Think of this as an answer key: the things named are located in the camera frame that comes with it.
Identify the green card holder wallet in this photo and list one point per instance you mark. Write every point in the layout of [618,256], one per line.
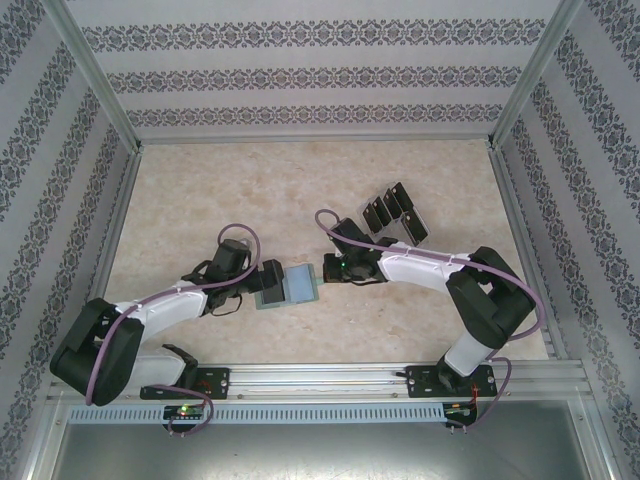
[300,285]

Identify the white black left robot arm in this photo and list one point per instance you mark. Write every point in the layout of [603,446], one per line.
[170,305]

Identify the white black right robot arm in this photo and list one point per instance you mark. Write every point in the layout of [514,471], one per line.
[415,267]

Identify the black VIP card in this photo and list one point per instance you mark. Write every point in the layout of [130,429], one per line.
[402,195]
[382,209]
[372,217]
[392,201]
[416,228]

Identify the small controller board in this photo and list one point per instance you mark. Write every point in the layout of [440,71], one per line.
[185,412]
[460,411]

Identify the grey metal panel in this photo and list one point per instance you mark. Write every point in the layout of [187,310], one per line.
[320,455]

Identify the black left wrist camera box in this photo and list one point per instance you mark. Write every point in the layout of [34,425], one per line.
[230,257]

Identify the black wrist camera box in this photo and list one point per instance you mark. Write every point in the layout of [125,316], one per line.
[230,257]
[350,232]

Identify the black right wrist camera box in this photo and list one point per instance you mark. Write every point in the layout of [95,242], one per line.
[350,232]

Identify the long aluminium base rail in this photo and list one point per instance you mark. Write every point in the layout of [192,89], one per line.
[320,380]

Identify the aluminium frame rail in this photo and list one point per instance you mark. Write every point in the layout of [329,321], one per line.
[506,190]
[121,210]

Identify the aluminium frame post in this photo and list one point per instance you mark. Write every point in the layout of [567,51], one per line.
[595,440]
[530,75]
[102,75]
[47,435]

